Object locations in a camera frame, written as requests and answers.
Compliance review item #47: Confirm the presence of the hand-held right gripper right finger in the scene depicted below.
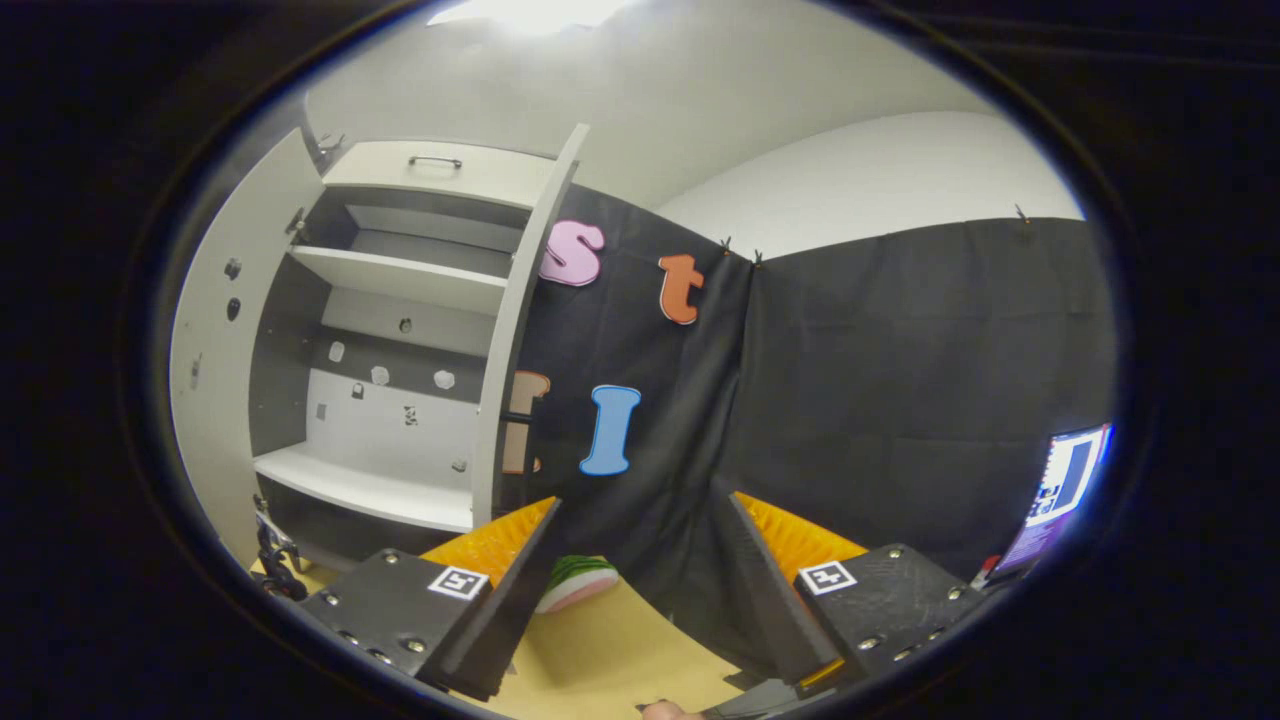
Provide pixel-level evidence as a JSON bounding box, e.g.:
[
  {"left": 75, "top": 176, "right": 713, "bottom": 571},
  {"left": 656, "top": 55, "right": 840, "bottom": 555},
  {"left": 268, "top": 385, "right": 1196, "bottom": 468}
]
[{"left": 722, "top": 492, "right": 1004, "bottom": 701}]

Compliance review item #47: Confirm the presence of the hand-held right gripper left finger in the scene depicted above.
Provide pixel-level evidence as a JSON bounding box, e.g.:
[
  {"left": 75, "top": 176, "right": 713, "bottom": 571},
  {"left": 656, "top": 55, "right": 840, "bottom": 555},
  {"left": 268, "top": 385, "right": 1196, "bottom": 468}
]
[{"left": 300, "top": 497, "right": 565, "bottom": 703}]

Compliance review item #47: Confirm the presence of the watermelon slice coaster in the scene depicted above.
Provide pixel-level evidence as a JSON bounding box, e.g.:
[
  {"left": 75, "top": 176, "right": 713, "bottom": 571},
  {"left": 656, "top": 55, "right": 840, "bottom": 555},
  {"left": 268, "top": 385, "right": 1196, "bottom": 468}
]
[{"left": 534, "top": 555, "right": 622, "bottom": 616}]

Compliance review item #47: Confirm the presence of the white and grey cabinet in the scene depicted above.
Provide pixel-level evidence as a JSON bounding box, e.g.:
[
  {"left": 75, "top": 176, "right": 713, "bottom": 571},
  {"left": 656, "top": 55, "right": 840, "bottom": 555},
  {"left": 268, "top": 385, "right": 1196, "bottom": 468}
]
[{"left": 248, "top": 140, "right": 561, "bottom": 573}]

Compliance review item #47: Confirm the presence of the black backdrop cloth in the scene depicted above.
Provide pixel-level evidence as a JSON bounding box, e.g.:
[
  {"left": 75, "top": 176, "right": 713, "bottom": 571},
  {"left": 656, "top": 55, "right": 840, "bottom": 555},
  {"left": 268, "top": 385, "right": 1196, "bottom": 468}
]
[{"left": 498, "top": 183, "right": 1123, "bottom": 683}]

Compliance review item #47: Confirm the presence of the computer monitor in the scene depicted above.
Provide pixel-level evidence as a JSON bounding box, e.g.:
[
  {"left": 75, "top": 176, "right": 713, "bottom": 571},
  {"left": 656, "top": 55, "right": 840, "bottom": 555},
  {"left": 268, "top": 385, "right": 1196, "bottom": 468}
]
[{"left": 993, "top": 421, "right": 1114, "bottom": 578}]

